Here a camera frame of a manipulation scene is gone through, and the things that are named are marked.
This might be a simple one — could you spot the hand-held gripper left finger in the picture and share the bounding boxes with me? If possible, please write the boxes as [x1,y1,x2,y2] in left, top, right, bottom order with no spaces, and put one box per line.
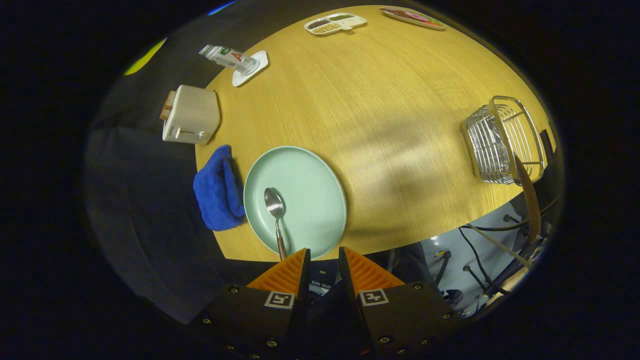
[187,247,312,358]

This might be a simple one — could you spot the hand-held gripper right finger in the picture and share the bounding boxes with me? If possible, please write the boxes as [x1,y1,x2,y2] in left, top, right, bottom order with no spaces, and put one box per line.
[338,246,463,358]

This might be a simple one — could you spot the metal spoon with wooden handle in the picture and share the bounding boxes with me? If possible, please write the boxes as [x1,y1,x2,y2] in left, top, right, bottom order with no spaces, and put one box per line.
[264,187,288,262]

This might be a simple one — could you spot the metal fork with wooden handle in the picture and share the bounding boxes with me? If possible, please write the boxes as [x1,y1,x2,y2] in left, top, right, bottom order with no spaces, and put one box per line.
[512,155,543,243]

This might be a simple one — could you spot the pale green plate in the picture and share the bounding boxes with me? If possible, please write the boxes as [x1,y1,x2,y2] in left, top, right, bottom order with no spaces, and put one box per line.
[243,145,348,261]

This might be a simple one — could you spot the blue cloth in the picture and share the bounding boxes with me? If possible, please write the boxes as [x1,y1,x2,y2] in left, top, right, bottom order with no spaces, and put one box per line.
[192,144,247,232]

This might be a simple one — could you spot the white toaster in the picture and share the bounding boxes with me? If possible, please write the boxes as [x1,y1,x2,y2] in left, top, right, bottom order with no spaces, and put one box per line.
[162,84,221,146]

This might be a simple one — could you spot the white coaster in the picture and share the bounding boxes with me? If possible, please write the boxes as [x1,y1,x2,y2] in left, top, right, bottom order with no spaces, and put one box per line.
[232,50,269,88]

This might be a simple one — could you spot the toast slice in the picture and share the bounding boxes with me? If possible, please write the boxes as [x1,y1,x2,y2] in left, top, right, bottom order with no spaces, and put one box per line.
[159,90,176,121]

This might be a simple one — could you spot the small plastic drink bottle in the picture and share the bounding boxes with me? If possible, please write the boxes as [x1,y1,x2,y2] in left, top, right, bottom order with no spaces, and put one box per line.
[198,44,260,76]

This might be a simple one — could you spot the white divided tray with beans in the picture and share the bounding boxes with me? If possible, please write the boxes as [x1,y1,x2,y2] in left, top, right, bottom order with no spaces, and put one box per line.
[304,12,368,36]

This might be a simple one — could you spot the plate of mixed food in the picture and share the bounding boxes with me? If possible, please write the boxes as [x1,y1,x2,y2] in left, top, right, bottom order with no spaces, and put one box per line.
[380,6,447,31]

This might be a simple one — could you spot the white cable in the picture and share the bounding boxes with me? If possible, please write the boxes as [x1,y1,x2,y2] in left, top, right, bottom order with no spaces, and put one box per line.
[470,224,533,271]

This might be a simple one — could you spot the metal wire basket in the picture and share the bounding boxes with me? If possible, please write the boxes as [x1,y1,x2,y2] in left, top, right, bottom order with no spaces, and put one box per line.
[461,95,546,186]

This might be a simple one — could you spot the black desk cable box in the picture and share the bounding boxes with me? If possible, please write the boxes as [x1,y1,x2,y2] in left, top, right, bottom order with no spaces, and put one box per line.
[539,129,556,166]

